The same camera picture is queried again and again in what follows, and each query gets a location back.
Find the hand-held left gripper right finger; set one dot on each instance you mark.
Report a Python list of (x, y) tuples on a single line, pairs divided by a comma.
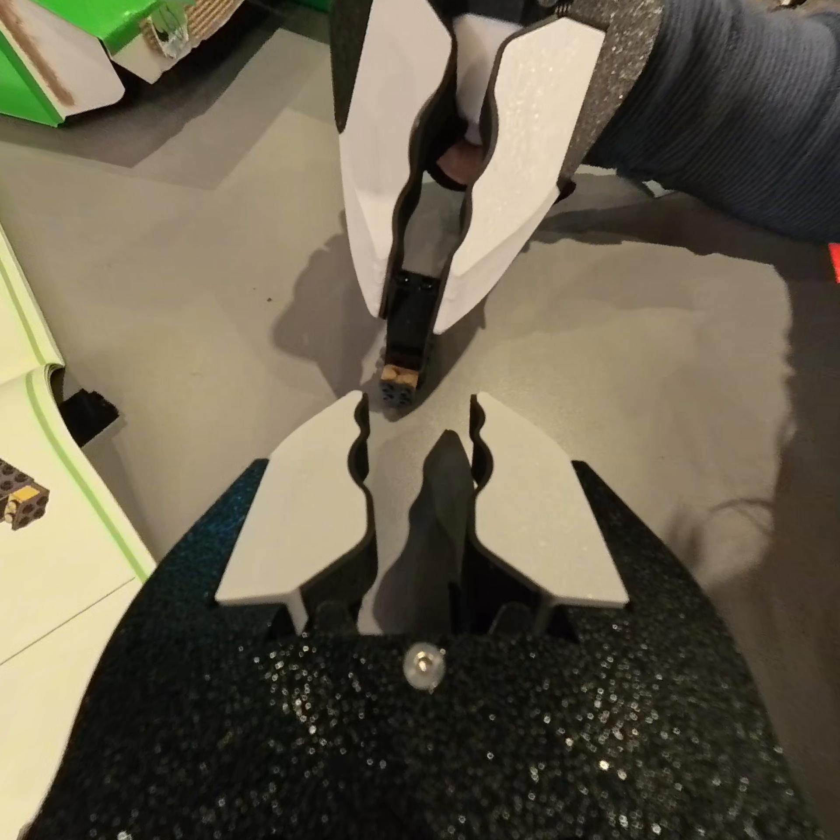
[(551, 525)]

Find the instruction booklet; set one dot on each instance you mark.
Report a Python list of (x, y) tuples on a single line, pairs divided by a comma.
[(52, 538)]

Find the grey and tan brick assembly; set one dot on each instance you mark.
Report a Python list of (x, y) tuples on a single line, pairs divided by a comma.
[(401, 390)]

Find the person's right forearm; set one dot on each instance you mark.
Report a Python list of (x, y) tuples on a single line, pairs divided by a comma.
[(735, 111)]

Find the green toy box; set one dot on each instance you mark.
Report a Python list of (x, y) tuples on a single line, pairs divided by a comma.
[(59, 59)]

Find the person's right hand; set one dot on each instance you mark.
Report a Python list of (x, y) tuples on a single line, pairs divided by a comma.
[(459, 154)]

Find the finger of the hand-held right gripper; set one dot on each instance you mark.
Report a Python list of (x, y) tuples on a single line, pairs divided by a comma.
[(387, 118), (538, 131)]

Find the grey desk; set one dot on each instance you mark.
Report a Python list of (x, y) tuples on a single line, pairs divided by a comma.
[(623, 341)]

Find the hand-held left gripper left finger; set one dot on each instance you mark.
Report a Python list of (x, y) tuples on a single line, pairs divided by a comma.
[(302, 518)]

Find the long black brick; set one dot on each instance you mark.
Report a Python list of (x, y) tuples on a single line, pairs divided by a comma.
[(92, 417), (412, 321)]

